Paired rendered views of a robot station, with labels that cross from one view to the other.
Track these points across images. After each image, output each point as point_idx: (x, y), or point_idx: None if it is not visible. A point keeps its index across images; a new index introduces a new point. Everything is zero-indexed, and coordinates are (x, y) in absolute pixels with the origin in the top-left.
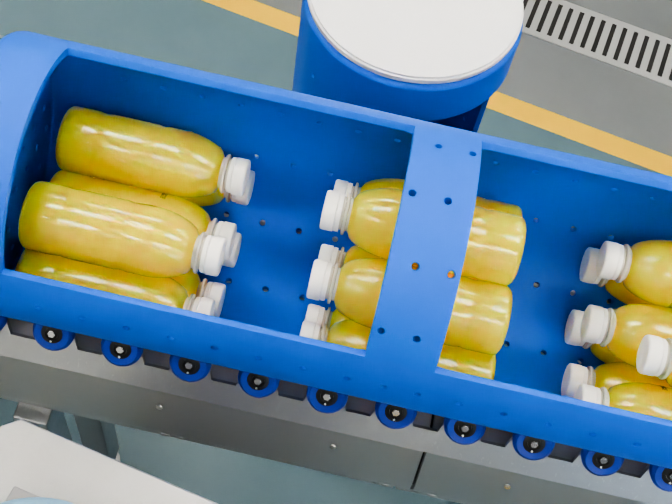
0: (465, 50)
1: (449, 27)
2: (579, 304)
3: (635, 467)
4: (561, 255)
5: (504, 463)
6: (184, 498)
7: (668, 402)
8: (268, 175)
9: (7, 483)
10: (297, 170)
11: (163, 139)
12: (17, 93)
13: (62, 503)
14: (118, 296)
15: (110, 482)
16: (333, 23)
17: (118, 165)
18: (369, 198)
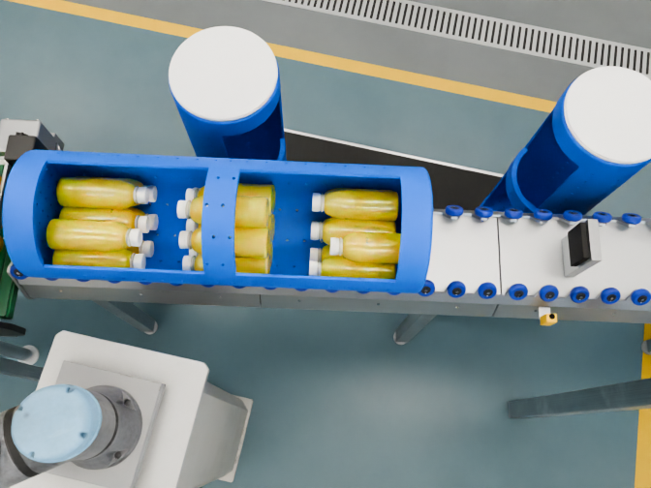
0: (249, 99)
1: (240, 87)
2: (318, 215)
3: None
4: (304, 196)
5: (294, 292)
6: (135, 350)
7: (345, 264)
8: (163, 184)
9: (62, 357)
10: (175, 179)
11: (104, 187)
12: (26, 192)
13: (57, 386)
14: (95, 267)
15: (104, 350)
16: (183, 97)
17: (86, 202)
18: (195, 203)
